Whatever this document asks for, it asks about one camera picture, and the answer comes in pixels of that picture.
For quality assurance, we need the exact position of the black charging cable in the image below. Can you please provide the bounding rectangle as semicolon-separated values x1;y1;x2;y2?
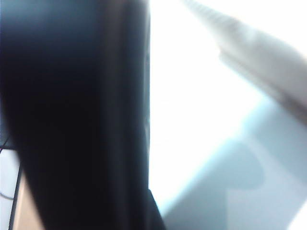
179;0;307;113

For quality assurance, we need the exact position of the black smartphone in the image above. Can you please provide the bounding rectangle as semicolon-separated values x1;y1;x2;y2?
0;0;167;230

